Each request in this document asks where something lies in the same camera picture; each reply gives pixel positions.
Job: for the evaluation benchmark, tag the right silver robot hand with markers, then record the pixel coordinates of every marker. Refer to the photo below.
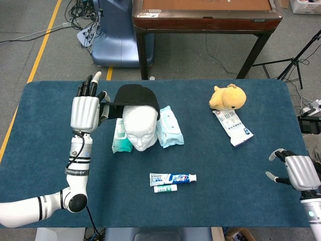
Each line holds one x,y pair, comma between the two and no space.
302,172

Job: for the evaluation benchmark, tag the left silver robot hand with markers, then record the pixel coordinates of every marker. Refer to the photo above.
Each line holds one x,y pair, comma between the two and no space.
84,113

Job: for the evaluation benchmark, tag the black baseball cap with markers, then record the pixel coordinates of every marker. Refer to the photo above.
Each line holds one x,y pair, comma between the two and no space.
135,95

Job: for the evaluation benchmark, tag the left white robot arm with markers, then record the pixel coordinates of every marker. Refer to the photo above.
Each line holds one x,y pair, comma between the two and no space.
77,180

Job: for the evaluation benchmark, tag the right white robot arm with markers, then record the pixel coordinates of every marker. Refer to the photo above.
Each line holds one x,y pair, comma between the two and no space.
312,216

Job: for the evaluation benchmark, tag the white mannequin head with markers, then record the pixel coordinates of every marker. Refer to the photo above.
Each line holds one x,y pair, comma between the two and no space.
140,125

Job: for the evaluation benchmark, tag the beige fabric bundle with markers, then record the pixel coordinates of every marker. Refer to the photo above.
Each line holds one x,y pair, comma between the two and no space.
313,145

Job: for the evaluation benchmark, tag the green wet wipes pack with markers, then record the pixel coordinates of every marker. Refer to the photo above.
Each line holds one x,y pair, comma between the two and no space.
120,141

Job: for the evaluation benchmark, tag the black box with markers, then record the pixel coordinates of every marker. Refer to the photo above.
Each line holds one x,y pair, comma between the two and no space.
309,124

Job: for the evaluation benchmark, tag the white power strip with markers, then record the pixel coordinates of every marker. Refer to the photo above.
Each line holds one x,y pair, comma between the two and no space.
312,108

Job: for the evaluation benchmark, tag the blue grey machine base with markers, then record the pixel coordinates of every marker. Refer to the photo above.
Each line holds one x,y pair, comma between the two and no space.
115,42

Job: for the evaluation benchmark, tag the white snack packet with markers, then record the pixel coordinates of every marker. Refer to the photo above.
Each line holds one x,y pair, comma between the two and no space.
234,128

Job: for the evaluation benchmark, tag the cardboard box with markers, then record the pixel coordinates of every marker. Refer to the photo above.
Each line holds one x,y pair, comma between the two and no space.
240,236

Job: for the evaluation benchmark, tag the blue felt table mat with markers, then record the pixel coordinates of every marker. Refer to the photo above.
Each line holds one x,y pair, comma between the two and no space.
213,163

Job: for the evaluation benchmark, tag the light blue wet wipes pack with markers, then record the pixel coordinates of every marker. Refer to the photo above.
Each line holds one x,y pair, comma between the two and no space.
171,130

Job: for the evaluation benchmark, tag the yellow plush toy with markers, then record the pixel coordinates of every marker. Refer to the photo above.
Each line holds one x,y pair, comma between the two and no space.
229,98

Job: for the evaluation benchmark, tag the small green white tube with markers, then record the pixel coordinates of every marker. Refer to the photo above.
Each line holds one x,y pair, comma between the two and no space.
164,188

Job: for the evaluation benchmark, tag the blue white toothpaste tube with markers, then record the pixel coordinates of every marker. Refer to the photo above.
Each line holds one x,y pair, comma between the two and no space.
173,178

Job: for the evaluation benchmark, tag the black tripod stand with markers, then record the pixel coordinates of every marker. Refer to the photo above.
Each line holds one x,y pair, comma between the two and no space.
292,61

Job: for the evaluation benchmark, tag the grey blue robot chassis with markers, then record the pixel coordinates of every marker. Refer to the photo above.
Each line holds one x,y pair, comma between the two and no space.
158,234

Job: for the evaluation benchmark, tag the brown wooden table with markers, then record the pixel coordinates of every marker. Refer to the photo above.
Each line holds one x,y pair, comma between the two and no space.
205,20

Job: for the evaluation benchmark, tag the white storage box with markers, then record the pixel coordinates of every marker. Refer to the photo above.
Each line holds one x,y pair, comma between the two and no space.
304,6

